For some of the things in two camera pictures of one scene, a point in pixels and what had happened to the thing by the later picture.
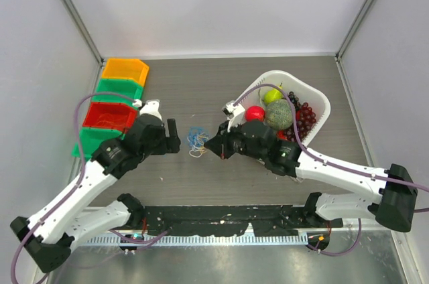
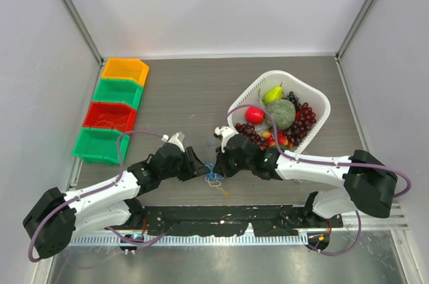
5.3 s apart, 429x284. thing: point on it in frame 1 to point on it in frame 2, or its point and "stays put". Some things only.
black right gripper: (220, 144) to (221, 167)
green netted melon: (279, 114) stays put
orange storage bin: (127, 68) stays put
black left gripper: (171, 144) to (190, 171)
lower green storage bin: (92, 138) stays put
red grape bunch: (308, 118) stays put
